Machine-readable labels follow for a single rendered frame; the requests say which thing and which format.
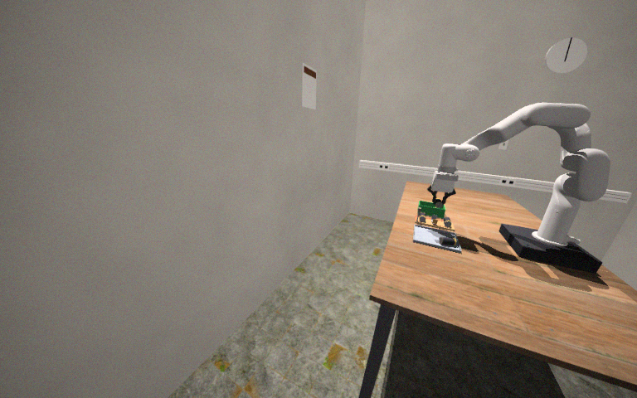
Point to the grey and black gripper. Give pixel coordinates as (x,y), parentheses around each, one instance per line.
(441,186)

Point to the pale yellow flat board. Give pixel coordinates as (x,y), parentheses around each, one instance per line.
(433,222)

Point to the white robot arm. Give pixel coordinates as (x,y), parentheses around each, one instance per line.
(592,166)

